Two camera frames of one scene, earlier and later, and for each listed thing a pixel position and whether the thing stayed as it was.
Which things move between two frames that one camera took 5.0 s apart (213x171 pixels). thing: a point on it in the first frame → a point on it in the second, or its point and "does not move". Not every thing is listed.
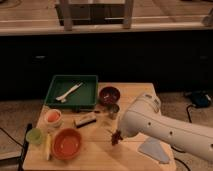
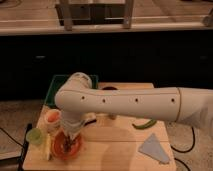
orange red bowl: x=66 y=144 does not move
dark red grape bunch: x=115 y=138 → x=67 y=144
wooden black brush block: x=85 y=119 does not move
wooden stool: x=94 y=12 does not move
